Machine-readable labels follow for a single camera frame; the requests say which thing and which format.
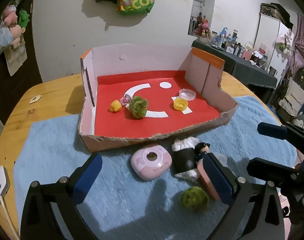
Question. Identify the black and white cloth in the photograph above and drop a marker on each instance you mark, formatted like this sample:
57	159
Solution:
184	160

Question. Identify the green fuzzy ball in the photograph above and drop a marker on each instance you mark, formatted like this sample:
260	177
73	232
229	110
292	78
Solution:
194	198
138	107

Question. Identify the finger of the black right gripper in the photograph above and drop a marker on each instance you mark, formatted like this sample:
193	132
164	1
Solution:
279	132
266	170

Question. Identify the green fuzzy ball in tray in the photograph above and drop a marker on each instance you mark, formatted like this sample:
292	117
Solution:
138	107

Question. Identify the pink rounded gadget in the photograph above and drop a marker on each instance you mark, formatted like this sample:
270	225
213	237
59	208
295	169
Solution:
151	161

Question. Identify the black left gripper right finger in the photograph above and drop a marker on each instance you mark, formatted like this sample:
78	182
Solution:
266	219

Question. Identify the pink plastic clothes peg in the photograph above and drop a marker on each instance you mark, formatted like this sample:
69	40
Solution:
206	181

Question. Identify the white refrigerator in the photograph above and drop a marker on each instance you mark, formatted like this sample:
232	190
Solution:
274	40

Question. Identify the yellow duck toy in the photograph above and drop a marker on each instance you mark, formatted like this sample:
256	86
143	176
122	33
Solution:
115	106

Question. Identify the dark cluttered side table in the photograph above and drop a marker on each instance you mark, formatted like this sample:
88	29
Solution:
257	80

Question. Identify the pink plush on side table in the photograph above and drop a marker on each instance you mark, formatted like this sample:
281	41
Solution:
203	29

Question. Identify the small pink capsule toy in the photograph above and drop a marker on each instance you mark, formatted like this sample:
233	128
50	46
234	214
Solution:
125	99

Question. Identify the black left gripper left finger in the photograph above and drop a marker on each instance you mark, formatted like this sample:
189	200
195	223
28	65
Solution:
50	210

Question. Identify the small doll figurine black hair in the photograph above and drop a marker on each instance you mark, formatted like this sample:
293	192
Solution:
201	149

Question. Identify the white square charger device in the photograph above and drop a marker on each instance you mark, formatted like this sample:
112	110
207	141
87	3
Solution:
4	182

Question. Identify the yellow bottle cap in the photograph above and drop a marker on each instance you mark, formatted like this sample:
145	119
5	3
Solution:
180	104

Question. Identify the clear round plastic lid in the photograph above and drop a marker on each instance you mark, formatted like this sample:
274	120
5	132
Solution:
187	94

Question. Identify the small wooden tag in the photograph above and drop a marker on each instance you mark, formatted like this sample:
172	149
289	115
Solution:
35	99

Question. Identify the pink plush toys hanging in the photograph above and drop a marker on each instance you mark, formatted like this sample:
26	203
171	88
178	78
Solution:
11	21

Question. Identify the cardboard tray with red liner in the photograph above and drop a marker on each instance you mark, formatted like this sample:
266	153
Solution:
156	73

